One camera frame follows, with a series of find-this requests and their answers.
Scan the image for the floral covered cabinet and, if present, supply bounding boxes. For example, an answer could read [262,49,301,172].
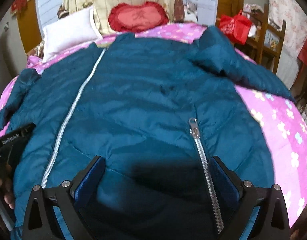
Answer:
[267,0,307,61]

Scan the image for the red heart cushion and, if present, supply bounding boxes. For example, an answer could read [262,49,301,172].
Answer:
[108,1,169,33]

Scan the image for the red shopping bag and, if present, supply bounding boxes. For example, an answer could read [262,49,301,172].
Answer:
[219,10,252,45]

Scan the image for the teal down jacket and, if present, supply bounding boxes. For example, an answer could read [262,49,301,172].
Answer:
[0,27,292,239]

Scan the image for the left hand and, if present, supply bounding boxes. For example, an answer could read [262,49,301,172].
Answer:
[0,178,15,210]

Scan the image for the wooden chair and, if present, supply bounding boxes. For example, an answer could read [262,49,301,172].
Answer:
[244,4,286,74]

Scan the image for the red hanging banner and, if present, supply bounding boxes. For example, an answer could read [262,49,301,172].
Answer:
[10,0,30,16]

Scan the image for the white pillow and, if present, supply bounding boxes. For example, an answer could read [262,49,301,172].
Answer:
[42,6,102,63]

